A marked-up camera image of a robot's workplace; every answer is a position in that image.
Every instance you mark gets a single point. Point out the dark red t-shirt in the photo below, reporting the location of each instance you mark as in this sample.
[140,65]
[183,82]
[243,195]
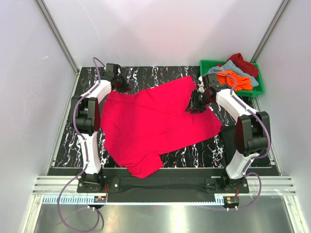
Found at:
[237,64]

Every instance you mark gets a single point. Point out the pink red t-shirt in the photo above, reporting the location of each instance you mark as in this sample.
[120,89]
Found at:
[140,127]

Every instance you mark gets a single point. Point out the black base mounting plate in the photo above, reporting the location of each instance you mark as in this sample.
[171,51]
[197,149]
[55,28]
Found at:
[209,180]

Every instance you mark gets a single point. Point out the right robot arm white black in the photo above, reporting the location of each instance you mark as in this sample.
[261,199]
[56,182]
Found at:
[252,139]

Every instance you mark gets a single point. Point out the grey blue t-shirt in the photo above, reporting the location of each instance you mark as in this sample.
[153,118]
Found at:
[215,69]

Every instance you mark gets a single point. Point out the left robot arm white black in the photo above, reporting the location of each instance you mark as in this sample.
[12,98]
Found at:
[85,118]

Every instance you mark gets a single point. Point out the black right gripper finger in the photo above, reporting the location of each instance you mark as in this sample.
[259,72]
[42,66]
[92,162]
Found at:
[191,107]
[200,110]

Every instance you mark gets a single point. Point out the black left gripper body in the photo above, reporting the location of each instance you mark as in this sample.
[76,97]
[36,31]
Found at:
[121,81]

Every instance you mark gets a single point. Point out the orange t-shirt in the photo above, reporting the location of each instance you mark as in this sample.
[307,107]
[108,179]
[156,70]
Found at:
[243,82]

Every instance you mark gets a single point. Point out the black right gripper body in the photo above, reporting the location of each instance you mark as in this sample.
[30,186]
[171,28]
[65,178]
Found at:
[199,100]

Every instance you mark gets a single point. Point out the aluminium frame rail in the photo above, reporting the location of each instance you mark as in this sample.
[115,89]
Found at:
[268,185]

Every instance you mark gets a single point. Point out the green plastic bin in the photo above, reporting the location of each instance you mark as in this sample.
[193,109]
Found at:
[205,65]

